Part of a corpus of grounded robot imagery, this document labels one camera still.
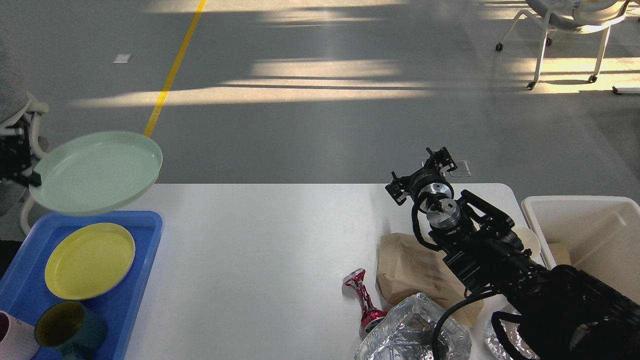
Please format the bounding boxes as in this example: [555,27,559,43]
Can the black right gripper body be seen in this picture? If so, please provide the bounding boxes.
[404,168,454,199]

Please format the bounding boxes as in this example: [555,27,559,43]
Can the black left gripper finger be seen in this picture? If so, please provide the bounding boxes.
[7,170,42,188]

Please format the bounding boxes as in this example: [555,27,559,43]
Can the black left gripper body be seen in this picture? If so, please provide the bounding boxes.
[0,127,32,180]

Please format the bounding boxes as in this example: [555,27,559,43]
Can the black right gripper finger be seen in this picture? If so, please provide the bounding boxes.
[385,171,414,207]
[423,146,458,174]

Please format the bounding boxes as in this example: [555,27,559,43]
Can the light green plate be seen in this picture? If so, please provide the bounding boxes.
[29,131,163,217]

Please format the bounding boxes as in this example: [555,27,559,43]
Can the dark green mug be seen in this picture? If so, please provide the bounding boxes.
[33,300,108,360]

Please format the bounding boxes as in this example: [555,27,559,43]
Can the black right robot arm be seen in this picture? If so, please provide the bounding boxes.
[385,147,639,360]

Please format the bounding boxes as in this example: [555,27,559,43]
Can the white chair left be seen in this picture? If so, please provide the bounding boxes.
[0,27,50,235]

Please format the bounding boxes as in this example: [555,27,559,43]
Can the white chair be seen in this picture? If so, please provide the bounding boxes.
[494,0,631,91]
[0,27,50,235]

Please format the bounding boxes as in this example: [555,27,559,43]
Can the brown paper bag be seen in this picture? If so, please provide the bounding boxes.
[375,233,466,310]

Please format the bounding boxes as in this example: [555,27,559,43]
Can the yellow plate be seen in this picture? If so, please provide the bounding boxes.
[44,222,137,301]

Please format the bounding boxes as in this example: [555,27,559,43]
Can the white paper cup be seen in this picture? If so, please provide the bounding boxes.
[512,225,541,260]

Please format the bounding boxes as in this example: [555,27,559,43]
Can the crushed red soda can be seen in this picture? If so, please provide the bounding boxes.
[342,268,387,334]

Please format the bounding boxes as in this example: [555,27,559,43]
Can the crumpled aluminium foil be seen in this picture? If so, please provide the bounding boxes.
[354,292,473,360]

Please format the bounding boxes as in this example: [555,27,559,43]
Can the cardboard piece in bin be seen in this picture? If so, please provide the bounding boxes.
[548,243,572,265]

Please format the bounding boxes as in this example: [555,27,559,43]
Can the pink white cup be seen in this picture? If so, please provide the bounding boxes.
[0,310,41,360]

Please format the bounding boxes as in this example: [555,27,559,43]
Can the white plastic bin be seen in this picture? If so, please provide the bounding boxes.
[521,195,640,302]

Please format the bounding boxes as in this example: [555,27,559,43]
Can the small foil piece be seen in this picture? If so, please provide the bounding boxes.
[484,305,540,360]

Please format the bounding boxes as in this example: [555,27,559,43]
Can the white chair top right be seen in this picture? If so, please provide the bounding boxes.
[494,0,631,91]

